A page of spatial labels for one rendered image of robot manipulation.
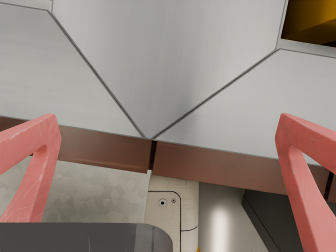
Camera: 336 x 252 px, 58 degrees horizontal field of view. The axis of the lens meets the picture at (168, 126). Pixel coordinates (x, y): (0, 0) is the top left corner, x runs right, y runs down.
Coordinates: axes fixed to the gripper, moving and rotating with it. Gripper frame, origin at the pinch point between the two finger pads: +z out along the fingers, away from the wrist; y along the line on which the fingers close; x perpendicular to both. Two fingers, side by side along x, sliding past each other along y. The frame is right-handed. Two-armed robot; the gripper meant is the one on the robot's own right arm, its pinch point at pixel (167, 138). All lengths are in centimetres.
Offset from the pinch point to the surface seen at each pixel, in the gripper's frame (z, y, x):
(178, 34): 14.0, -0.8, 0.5
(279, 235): 39, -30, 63
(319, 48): 16.9, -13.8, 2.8
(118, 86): 12.1, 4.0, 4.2
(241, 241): 61, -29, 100
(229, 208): 67, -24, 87
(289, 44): 15.4, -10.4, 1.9
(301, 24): 23.5, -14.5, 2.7
